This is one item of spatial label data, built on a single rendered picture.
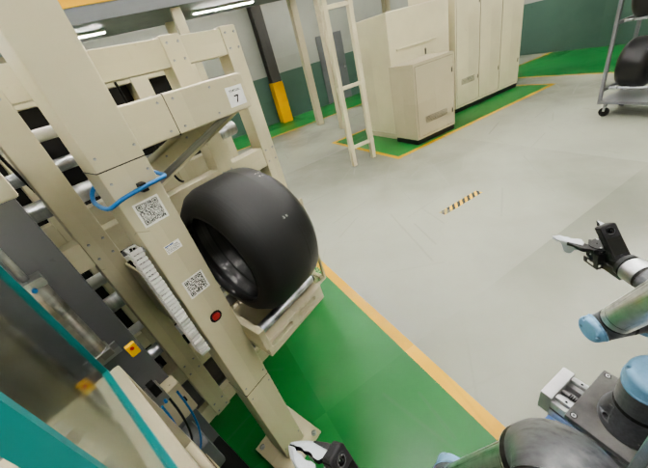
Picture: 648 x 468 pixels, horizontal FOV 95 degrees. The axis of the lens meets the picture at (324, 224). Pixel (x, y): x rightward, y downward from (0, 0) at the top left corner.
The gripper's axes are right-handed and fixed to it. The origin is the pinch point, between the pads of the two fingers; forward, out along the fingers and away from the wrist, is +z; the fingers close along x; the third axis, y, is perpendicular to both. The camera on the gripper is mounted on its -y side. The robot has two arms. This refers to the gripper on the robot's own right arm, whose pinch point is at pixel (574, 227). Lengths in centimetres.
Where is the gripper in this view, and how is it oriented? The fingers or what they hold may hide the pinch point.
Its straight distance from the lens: 134.8
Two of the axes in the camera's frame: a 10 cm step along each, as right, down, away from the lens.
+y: 3.6, 7.9, 4.9
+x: 9.3, -3.5, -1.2
